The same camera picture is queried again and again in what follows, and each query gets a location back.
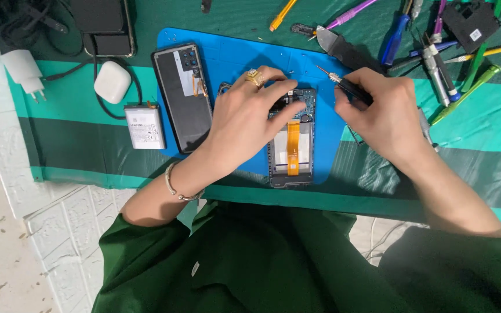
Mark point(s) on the blue pen-shaped tool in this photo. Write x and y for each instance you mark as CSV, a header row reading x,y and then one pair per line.
x,y
437,47

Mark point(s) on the blue silicone work mat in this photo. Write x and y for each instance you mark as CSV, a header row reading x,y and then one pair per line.
x,y
233,52

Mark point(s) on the black smartphone with metallic edge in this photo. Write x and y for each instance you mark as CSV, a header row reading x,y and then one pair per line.
x,y
129,26

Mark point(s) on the silver screwdriver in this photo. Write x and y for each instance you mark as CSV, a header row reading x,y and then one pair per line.
x,y
433,71

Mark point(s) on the black screwdriver with blue cap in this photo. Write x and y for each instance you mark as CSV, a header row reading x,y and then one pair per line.
x,y
447,78

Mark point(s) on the small metal bracket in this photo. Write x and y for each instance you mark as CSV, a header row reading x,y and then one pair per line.
x,y
355,134

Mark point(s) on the small black tool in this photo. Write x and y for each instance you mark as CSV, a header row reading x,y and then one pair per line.
x,y
302,29

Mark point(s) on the green striped table cloth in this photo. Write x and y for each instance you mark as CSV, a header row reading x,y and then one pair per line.
x,y
81,139

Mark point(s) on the person's left hand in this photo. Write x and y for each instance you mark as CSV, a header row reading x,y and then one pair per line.
x,y
242,117

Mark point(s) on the white charger plug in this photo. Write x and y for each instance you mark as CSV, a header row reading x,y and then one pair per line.
x,y
22,67

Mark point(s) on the light green pry tool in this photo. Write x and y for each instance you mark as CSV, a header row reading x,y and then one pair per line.
x,y
466,93

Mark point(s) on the orange pry tool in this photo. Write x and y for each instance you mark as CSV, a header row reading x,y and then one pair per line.
x,y
282,15

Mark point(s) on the person's green shirt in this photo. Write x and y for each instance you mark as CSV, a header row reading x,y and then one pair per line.
x,y
255,269

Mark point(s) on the thin grey rod tool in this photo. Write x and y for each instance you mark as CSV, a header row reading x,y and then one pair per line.
x,y
405,64

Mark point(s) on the small black phone part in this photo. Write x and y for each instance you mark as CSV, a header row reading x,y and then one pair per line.
x,y
223,88

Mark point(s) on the purple spudger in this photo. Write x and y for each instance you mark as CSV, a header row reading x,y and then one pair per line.
x,y
348,15

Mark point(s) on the white phone battery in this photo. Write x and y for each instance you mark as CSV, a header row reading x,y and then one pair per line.
x,y
145,127

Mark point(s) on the small black plastic piece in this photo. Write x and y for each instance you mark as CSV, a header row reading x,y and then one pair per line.
x,y
206,5

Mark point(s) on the black power bank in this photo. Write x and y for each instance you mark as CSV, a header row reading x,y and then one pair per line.
x,y
96,15

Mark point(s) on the black phone back cover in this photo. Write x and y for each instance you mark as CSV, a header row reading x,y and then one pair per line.
x,y
185,121

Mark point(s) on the silver metal tool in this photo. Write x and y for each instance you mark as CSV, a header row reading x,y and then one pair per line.
x,y
425,124

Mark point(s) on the white earbuds case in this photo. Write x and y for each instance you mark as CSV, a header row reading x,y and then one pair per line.
x,y
112,81

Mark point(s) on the person's right hand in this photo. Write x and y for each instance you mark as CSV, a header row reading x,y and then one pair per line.
x,y
389,117

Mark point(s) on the dark green flat pry stick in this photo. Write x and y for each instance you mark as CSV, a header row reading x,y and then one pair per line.
x,y
474,67

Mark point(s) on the black plastic phone part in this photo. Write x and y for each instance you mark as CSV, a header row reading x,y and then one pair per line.
x,y
468,21

